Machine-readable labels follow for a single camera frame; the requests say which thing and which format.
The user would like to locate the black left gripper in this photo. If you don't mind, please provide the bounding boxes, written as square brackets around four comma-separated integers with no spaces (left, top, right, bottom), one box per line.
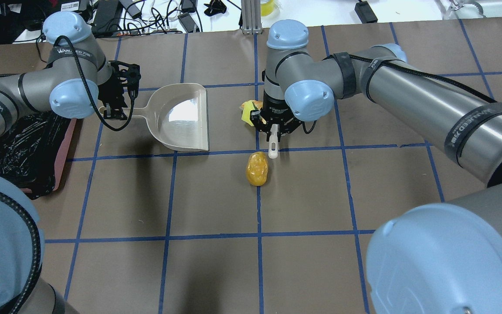
[98,61,141,121]

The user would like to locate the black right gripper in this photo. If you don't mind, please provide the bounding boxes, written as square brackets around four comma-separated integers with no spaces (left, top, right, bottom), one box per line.
[251,91,308,143]

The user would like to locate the beige hand brush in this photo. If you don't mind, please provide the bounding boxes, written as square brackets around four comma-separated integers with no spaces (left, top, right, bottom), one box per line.
[268,124,279,159]

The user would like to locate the beige plastic dustpan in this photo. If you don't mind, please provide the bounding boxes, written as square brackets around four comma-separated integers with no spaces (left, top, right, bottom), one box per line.
[98,83,210,152]

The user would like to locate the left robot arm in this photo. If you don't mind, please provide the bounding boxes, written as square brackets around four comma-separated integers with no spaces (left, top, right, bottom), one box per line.
[0,11,141,314]

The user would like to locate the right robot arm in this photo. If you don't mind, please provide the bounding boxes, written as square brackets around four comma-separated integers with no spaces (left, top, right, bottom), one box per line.
[246,20,502,314]

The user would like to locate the pink bin with black bag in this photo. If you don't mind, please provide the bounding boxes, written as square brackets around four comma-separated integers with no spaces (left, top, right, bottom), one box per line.
[0,113,77,199]

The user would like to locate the toy bread croissant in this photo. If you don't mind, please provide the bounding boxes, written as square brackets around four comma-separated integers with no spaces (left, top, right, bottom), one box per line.
[240,99,263,111]

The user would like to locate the yellow green sponge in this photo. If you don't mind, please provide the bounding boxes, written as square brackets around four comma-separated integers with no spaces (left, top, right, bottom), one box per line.
[241,105,255,127]

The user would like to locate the yellow potato toy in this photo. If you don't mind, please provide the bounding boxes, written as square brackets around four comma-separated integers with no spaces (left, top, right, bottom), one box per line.
[245,151,269,187]

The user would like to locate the yellow tape roll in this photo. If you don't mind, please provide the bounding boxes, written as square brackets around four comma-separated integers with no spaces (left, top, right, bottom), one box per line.
[260,0,280,17]

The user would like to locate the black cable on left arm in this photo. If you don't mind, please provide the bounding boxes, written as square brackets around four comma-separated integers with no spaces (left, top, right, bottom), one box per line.
[53,36,132,131]

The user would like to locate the aluminium frame post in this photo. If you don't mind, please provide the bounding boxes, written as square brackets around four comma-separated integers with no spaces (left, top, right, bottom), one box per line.
[241,0,263,34]

